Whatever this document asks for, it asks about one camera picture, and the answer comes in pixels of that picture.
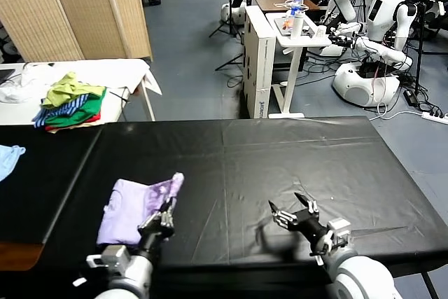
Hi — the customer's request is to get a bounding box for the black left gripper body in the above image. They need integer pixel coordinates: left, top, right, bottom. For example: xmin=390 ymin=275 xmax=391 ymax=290
xmin=137 ymin=225 xmax=175 ymax=256

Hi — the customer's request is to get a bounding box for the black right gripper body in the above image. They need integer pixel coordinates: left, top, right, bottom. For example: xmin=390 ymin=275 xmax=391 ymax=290
xmin=289 ymin=207 xmax=333 ymax=246

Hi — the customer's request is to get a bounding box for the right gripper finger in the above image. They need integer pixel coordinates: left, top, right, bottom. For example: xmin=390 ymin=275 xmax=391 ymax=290
xmin=293 ymin=191 xmax=319 ymax=215
xmin=267 ymin=200 xmax=299 ymax=229

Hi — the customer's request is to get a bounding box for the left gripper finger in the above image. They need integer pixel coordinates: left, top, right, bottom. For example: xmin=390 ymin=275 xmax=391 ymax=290
xmin=137 ymin=211 xmax=162 ymax=234
xmin=160 ymin=197 xmax=176 ymax=230

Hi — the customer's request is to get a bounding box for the lavender printed t-shirt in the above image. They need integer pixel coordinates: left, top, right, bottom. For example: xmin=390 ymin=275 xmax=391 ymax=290
xmin=96 ymin=172 xmax=186 ymax=246

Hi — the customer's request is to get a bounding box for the small white robot base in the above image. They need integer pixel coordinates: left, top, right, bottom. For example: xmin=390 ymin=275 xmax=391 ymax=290
xmin=220 ymin=3 xmax=248 ymax=26

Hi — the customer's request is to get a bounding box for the black table cover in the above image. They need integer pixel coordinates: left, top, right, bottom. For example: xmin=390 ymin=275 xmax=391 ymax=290
xmin=43 ymin=116 xmax=448 ymax=299
xmin=0 ymin=123 xmax=104 ymax=244

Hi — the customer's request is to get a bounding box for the beige folded garment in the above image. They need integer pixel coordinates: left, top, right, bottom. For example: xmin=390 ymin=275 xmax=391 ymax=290
xmin=47 ymin=118 xmax=106 ymax=134

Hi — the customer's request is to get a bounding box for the red folded garment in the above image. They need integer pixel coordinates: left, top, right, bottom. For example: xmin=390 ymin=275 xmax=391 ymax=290
xmin=45 ymin=109 xmax=102 ymax=131

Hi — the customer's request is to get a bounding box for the green folded garment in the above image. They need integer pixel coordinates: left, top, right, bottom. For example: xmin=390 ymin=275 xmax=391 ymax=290
xmin=45 ymin=85 xmax=108 ymax=127

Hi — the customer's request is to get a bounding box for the blue striped garment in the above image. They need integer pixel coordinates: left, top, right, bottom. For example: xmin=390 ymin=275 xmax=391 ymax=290
xmin=33 ymin=93 xmax=92 ymax=129

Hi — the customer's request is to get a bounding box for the white standing desk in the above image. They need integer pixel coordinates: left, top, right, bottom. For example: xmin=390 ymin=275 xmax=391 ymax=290
xmin=265 ymin=11 xmax=333 ymax=120

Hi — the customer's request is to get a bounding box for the tall white cardboard box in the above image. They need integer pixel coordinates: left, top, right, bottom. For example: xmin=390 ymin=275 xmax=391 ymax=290
xmin=244 ymin=5 xmax=277 ymax=120

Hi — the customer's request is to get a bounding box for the white power strip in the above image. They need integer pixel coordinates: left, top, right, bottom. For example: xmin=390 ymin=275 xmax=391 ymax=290
xmin=421 ymin=111 xmax=448 ymax=125

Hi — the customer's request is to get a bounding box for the light blue garment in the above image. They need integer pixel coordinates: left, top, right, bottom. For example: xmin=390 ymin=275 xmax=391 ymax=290
xmin=0 ymin=144 xmax=27 ymax=183

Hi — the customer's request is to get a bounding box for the white cloth on side table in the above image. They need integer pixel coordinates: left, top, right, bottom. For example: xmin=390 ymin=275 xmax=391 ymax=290
xmin=0 ymin=57 xmax=164 ymax=125

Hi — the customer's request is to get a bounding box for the lime green crumpled garment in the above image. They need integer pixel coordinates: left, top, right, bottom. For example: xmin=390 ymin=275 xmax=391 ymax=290
xmin=41 ymin=71 xmax=107 ymax=110

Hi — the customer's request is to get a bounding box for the black tripod stand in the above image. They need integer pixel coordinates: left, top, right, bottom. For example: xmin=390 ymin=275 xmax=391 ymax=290
xmin=216 ymin=52 xmax=246 ymax=72
xmin=209 ymin=0 xmax=246 ymax=39

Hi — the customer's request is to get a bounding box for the white thermos bottle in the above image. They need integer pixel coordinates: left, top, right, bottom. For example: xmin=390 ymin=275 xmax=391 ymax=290
xmin=290 ymin=11 xmax=305 ymax=41

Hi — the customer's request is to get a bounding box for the white crumpled cloth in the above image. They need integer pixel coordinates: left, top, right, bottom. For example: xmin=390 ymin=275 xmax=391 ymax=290
xmin=0 ymin=63 xmax=57 ymax=104

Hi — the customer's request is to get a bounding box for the black stand pole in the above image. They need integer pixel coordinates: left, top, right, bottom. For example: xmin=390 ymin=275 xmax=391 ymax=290
xmin=414 ymin=3 xmax=431 ymax=95

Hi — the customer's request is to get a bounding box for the black laptop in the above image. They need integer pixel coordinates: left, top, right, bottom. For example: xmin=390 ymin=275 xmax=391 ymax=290
xmin=0 ymin=69 xmax=18 ymax=86

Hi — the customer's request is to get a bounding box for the bamboo folding screen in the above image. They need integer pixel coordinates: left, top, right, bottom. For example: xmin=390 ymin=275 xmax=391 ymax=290
xmin=0 ymin=0 xmax=155 ymax=64

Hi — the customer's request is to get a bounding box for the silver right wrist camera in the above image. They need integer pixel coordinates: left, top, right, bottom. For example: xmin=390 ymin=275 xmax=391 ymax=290
xmin=325 ymin=217 xmax=354 ymax=249

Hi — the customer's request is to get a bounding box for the white coiled cable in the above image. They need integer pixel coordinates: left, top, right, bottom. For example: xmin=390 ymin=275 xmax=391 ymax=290
xmin=274 ymin=0 xmax=311 ymax=11

